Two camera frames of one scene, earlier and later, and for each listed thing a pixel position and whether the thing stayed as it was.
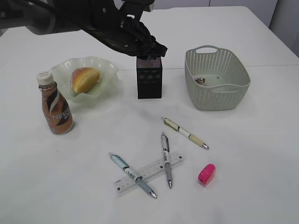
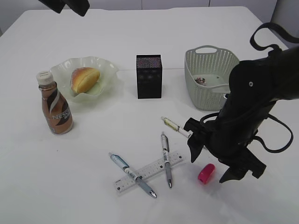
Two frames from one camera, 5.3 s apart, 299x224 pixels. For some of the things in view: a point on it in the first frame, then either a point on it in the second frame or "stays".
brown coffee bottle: [57, 109] stays
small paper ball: [200, 80] stays
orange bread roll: [83, 79] stays
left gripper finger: [158, 49] → [80, 7]
